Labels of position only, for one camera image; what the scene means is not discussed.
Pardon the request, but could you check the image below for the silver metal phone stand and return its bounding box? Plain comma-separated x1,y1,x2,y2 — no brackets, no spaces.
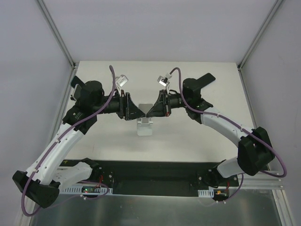
137,104,153,137

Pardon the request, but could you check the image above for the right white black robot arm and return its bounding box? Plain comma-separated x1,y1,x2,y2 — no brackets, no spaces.
146,73,275,186

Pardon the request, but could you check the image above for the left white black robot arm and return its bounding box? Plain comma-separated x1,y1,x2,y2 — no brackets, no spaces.
13,81,145,209

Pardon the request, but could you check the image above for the blue phone top right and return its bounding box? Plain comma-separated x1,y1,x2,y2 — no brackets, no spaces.
197,73,216,89

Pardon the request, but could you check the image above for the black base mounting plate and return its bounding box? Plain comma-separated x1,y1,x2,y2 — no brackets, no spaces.
60,158,244,201

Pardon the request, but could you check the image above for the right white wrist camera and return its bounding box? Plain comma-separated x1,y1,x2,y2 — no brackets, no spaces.
157,73,172,93

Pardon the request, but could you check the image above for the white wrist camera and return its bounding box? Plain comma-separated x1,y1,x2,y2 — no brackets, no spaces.
115,74,128,95
157,73,172,93

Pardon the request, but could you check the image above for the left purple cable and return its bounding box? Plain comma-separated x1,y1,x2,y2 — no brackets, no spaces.
21,65,118,217

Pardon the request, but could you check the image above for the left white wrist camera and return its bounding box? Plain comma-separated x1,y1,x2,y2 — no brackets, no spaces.
115,74,128,95

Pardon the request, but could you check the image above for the right white cable duct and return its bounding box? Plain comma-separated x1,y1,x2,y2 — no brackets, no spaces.
198,189,214,198

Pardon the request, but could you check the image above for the white cable duct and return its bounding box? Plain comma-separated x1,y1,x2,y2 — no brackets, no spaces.
198,189,214,198
60,185,113,195

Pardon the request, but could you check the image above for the left aluminium frame post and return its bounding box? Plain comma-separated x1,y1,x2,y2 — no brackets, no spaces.
35,0,76,68

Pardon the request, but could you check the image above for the aluminium frame post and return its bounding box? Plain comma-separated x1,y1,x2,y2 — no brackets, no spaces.
237,0,285,72
35,0,76,68

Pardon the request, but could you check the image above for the left white cable duct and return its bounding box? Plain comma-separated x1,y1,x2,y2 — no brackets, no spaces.
60,185,113,195

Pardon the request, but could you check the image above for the right aluminium frame post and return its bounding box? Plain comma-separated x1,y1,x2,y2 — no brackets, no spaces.
237,0,285,72

